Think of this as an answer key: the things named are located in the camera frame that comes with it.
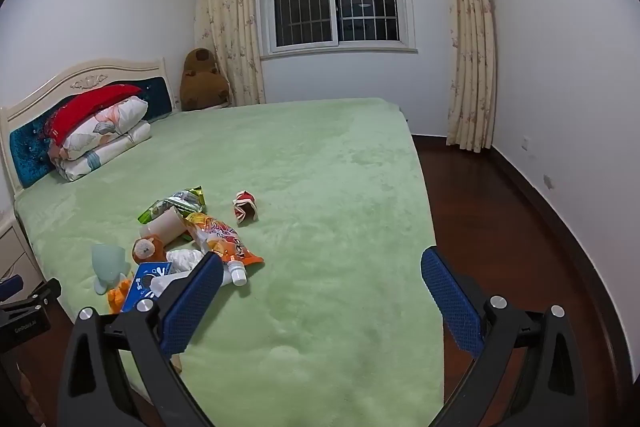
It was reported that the cream headboard with blue panel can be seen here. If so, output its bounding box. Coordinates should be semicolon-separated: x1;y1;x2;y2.
0;57;177;198

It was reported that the white plastic bottle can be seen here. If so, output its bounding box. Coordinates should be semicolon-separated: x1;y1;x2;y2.
221;260;248;287

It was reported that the left floral curtain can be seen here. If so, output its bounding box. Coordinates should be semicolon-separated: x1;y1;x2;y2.
194;0;266;106

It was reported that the small brown monkey plush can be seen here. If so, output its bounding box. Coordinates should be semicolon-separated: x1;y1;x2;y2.
132;234;167;265

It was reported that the orange dinosaur toy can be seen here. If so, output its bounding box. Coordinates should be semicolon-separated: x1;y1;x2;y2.
106;279;131;314

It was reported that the white paper roll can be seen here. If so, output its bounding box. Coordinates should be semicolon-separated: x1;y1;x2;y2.
139;207;186;246

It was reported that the floral white pillow lower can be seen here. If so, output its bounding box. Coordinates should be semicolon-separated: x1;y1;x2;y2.
55;120;152;182

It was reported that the green bed cover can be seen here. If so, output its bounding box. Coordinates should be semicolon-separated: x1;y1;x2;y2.
15;98;444;426

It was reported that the floral curtain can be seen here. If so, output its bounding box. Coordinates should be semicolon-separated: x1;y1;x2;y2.
194;0;266;106
447;0;497;153

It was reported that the orange snack bag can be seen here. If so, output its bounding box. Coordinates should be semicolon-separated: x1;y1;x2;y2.
182;212;264;267

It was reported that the right floral curtain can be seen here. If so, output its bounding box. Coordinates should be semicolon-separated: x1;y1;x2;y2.
447;0;497;153

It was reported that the green snack bag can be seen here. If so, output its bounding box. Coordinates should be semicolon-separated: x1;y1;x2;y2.
138;186;206;225

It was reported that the red paper carton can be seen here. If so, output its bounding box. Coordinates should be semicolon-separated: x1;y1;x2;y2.
232;191;258;225

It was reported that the red pillow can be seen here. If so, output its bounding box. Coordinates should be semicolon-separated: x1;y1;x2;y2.
44;83;142;146

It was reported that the white nightstand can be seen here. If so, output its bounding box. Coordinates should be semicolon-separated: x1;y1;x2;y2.
0;209;43;303

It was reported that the floral white pillow upper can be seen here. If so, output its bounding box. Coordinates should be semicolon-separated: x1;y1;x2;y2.
49;96;149;162

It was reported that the blue milk carton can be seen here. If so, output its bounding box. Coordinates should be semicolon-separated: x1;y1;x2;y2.
122;261;171;312

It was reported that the brown plush bear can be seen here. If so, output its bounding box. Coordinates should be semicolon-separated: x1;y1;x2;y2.
180;48;231;112

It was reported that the floral white pillow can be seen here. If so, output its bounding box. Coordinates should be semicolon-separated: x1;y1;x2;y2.
49;96;149;162
55;120;152;182

